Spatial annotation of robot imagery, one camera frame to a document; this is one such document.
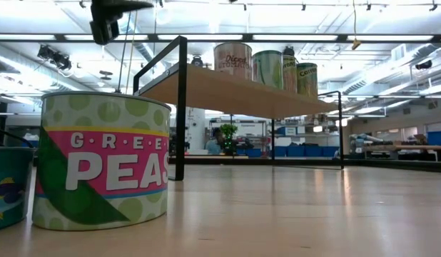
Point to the person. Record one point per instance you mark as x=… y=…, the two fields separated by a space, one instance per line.
x=213 y=144

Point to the teal fish label can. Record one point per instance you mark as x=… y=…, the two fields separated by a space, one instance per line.
x=10 y=189

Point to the green peas label can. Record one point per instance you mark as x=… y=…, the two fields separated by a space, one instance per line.
x=99 y=167

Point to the blue storage bin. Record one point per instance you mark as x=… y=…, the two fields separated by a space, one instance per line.
x=312 y=151
x=280 y=151
x=329 y=151
x=295 y=151
x=254 y=152

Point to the black spotlight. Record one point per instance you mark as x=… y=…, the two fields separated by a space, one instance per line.
x=197 y=61
x=288 y=51

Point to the green carrots label can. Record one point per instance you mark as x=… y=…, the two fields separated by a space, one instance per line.
x=308 y=84

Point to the green white tin can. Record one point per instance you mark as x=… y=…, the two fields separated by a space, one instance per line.
x=267 y=69

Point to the blue box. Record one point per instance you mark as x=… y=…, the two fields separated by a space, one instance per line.
x=286 y=131

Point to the black ceiling device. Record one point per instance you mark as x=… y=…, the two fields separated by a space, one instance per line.
x=424 y=65

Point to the red white diced tomatoes can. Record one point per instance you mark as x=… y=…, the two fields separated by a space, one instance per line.
x=233 y=60

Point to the wooden shelf black metal frame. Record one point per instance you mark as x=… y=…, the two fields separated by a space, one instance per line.
x=224 y=93

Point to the black table edge frame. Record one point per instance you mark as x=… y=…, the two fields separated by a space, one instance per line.
x=313 y=162

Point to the wooden background table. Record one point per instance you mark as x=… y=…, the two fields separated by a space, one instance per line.
x=406 y=147

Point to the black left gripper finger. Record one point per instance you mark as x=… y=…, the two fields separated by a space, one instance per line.
x=120 y=5

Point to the small green potted plant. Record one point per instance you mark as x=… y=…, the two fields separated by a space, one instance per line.
x=227 y=133

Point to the round ceiling disc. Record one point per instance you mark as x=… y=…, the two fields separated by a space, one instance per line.
x=106 y=75

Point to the black overhead frame bar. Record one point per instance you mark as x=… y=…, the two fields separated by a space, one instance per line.
x=247 y=37

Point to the black ceiling equipment cluster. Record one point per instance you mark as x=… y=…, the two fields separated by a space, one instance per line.
x=54 y=57

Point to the large blue bin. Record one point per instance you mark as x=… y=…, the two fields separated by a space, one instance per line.
x=438 y=138

